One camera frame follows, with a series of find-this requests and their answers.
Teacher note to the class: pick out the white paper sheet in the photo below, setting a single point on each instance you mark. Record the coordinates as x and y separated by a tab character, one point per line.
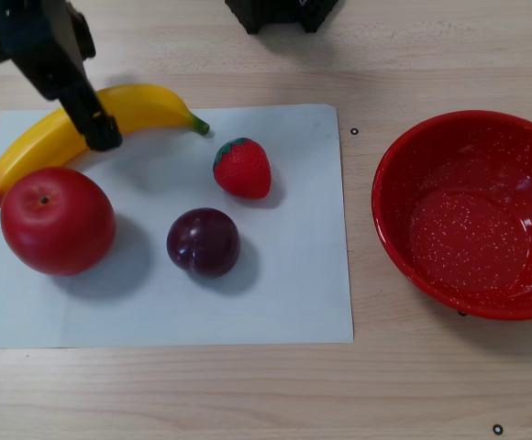
293	252

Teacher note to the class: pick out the purple toy plum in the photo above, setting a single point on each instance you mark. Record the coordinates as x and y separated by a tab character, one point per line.
203	243

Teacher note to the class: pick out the yellow toy banana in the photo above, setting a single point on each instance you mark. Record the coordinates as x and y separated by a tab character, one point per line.
147	107

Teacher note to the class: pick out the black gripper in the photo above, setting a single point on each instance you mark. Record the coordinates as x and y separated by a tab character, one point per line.
79	103

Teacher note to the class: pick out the red toy apple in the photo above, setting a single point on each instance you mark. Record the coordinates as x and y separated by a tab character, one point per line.
57	222

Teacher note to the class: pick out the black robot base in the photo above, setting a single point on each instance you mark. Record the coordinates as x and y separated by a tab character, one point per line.
280	14

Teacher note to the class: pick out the red speckled bowl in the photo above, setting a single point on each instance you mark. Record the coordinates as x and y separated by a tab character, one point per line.
468	215

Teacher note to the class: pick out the red toy strawberry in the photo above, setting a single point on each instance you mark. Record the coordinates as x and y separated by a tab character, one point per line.
243	169

